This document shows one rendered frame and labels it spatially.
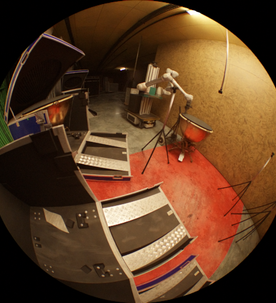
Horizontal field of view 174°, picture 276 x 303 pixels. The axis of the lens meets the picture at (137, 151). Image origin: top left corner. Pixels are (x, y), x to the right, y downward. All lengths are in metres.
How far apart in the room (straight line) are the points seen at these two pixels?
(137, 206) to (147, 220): 0.22
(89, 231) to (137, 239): 0.47
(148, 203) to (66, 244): 1.01
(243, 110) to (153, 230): 2.57
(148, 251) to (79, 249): 0.61
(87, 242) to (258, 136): 2.97
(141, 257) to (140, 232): 0.29
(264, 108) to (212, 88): 1.32
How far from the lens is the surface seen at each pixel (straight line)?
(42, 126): 0.43
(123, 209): 0.97
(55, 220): 1.13
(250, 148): 2.40
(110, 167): 1.28
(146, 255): 1.02
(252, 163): 2.50
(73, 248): 1.05
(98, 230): 0.93
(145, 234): 1.09
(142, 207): 1.04
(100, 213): 0.94
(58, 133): 0.38
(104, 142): 1.65
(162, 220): 1.16
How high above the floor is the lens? 1.08
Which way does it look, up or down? 41 degrees down
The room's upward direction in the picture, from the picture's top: 12 degrees clockwise
